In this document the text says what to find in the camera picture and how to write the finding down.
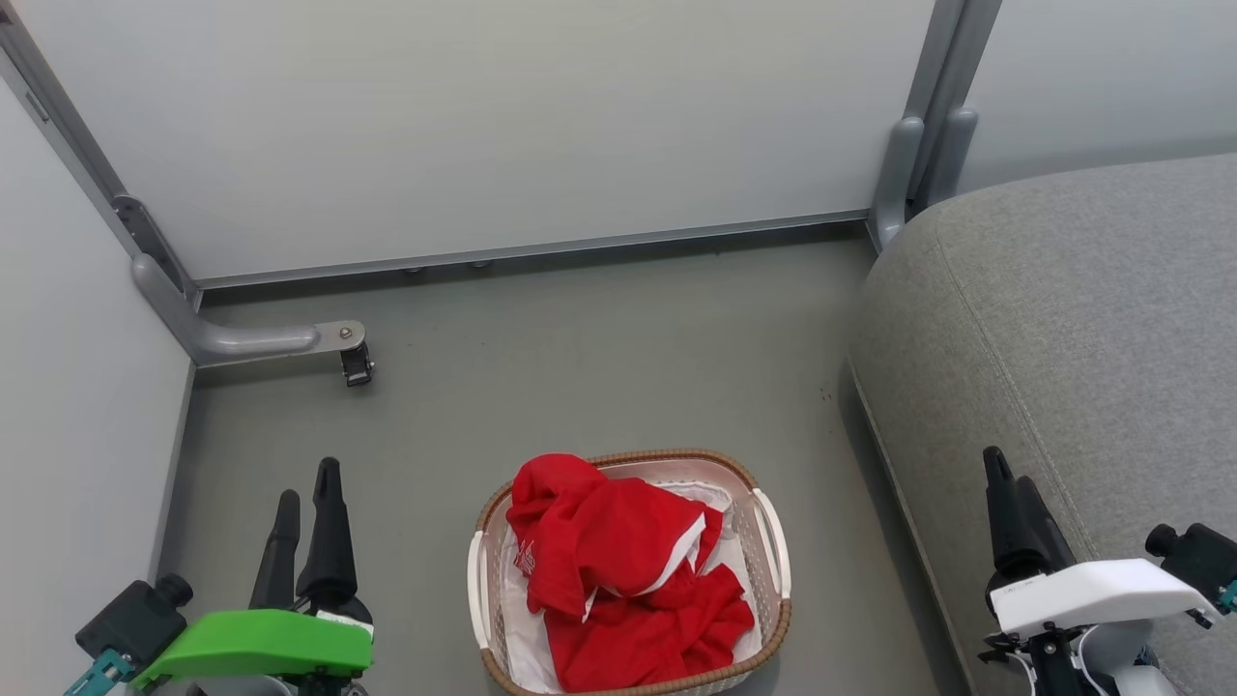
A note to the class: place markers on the grey metal partition foot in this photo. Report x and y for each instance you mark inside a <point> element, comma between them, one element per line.
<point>242,340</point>

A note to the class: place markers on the grey partition corner post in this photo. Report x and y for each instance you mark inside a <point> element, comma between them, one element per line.
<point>928,126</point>
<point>87,155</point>

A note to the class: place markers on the black caster wheel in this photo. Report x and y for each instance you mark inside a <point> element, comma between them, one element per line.
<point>357,366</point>

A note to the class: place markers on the grey fabric sofa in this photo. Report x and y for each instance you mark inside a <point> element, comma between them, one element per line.
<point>1063,338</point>

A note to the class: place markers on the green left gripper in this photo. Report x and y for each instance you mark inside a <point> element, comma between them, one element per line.
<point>261,643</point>

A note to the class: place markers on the red garment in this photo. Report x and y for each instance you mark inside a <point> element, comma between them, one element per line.
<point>599,551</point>

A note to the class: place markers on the beige woven laundry basket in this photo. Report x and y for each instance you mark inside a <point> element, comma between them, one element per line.
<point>773,580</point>

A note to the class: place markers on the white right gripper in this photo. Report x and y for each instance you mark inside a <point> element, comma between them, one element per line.
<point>1092,592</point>

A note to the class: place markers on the grey partition bottom rail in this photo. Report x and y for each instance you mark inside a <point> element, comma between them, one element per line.
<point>532,249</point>

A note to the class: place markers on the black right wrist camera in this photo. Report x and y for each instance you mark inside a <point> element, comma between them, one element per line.
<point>1203,559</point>

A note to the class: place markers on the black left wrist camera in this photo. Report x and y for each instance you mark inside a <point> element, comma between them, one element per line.
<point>130,623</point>

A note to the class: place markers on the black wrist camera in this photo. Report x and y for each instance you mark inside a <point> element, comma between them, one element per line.
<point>130,623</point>
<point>1203,559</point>

